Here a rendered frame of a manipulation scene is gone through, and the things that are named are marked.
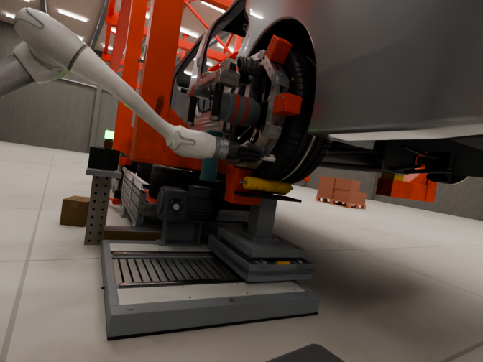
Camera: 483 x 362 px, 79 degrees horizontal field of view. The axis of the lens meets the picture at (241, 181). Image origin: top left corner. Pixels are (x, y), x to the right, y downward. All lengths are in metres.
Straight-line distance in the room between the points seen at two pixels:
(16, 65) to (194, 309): 0.99
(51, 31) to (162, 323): 0.94
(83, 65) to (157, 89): 0.77
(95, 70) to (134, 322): 0.79
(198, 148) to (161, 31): 0.94
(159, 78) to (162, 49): 0.16
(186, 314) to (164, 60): 1.34
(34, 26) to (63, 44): 0.08
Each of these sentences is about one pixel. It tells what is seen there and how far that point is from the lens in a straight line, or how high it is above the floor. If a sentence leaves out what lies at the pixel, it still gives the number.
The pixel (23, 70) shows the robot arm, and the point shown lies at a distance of 1.25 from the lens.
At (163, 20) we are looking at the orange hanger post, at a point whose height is 1.32.
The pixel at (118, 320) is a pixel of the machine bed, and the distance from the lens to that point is 1.05.
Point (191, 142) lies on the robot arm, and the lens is 1.10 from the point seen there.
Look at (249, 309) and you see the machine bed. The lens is 1.20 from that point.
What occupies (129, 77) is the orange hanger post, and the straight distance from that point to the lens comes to 3.77.
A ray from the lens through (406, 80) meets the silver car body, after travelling 0.95.
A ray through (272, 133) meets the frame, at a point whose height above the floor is 0.73.
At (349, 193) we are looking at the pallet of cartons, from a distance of 7.70.
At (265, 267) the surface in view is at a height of 0.16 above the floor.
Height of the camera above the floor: 0.57
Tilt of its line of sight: 2 degrees down
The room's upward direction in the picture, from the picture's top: 9 degrees clockwise
